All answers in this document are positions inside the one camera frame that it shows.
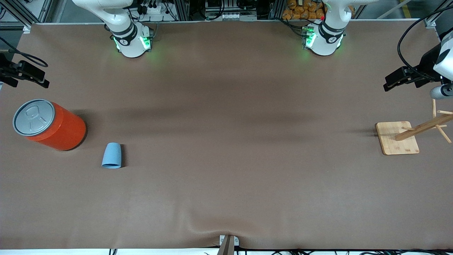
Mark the white power strip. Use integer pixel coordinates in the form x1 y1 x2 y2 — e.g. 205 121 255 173
139 3 174 15

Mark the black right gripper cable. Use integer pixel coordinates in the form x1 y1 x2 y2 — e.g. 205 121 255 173
0 36 48 68

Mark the orange snack packet pile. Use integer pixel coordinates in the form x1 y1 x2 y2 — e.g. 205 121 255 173
282 0 327 21

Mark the metal table edge bracket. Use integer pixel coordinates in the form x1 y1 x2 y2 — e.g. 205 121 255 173
217 234 240 255

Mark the brown table cover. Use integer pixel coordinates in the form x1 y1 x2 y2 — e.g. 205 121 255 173
0 19 453 250

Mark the wooden mug tree stand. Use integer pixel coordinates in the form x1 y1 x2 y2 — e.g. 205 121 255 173
375 98 453 156

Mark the orange can with grey lid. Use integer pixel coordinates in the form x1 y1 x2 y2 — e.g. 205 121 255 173
12 99 87 152

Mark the white terminal block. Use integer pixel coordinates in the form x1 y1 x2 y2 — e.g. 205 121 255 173
219 12 258 21

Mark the aluminium frame profile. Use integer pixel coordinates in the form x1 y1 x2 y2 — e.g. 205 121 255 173
423 0 453 29
0 0 53 33

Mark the light blue plastic cup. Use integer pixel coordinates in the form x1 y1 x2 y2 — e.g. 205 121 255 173
102 142 122 169

